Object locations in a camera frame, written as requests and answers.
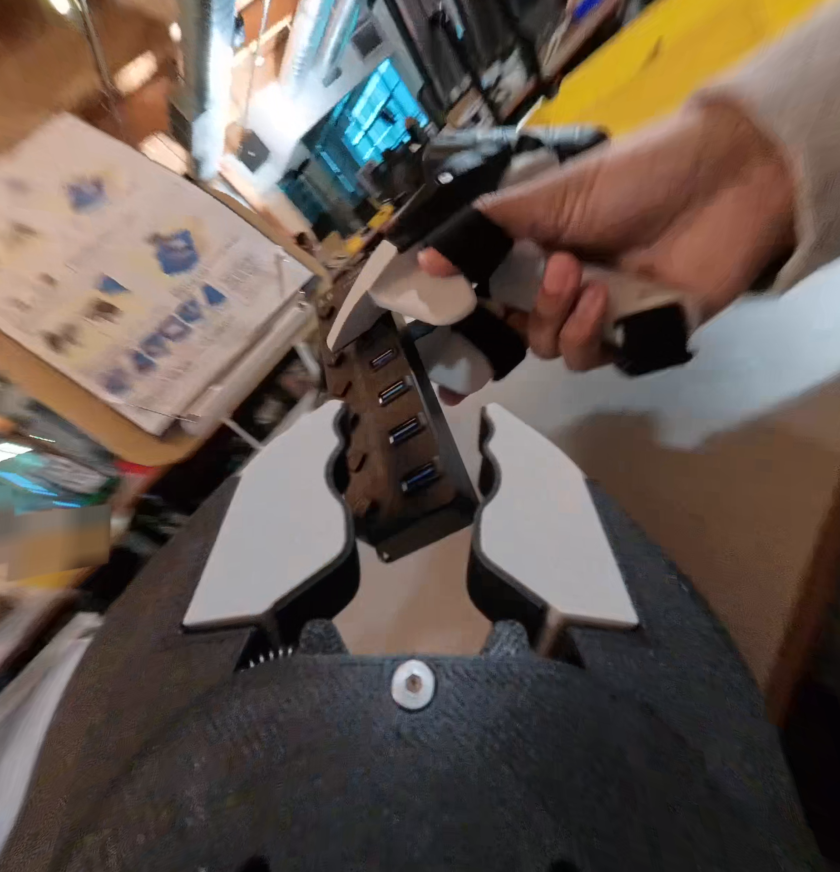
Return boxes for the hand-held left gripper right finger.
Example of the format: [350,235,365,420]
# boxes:
[469,403,641,656]

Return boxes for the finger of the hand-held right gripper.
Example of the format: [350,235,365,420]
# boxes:
[326,242,402,350]

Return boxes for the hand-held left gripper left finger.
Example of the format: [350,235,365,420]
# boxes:
[182,401,361,638]

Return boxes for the black usb hub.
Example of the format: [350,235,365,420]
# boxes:
[314,259,480,564]

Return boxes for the person's right forearm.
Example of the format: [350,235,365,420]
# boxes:
[686,0,840,294]

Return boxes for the light grey desk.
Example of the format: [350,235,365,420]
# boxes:
[335,252,840,723]

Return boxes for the person's right hand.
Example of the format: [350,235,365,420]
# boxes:
[419,95,800,407]

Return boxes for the yellow panel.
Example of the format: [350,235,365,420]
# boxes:
[529,0,840,137]

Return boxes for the cardboard instruction board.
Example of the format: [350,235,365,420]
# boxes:
[0,112,326,468]

